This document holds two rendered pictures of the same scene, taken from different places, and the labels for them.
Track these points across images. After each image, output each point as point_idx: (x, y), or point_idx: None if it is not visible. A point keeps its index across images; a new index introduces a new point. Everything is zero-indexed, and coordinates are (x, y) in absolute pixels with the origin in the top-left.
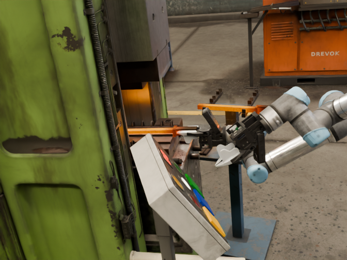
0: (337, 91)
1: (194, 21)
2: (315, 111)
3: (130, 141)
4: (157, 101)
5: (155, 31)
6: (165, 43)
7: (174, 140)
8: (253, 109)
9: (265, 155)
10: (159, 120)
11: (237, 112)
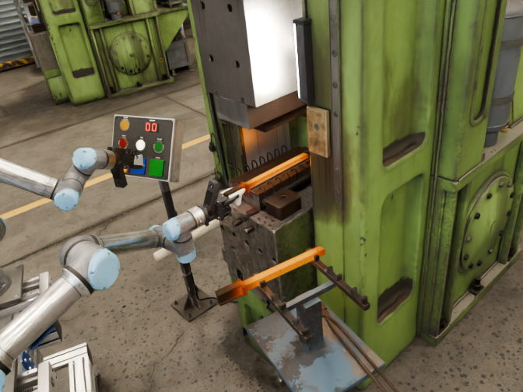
0: (92, 257)
1: None
2: (72, 175)
3: (266, 166)
4: (322, 190)
5: (214, 72)
6: (239, 99)
7: (245, 194)
8: (243, 281)
9: (151, 229)
10: (293, 193)
11: (300, 307)
